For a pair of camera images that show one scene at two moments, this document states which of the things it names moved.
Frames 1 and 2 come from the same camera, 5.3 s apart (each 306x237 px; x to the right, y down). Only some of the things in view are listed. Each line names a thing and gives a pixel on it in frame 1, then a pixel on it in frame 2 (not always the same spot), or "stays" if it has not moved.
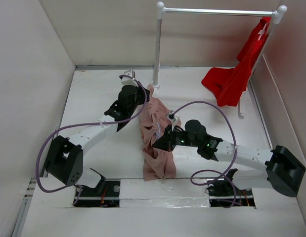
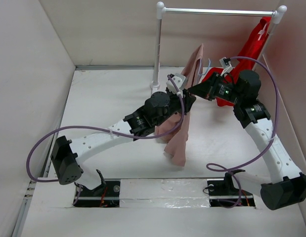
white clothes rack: (278, 13) stays
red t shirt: (231, 84) stays
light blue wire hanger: (158, 134) → (199, 67)
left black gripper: (139, 90) → (188, 99)
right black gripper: (166, 141) → (202, 90)
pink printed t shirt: (157, 163) → (173, 127)
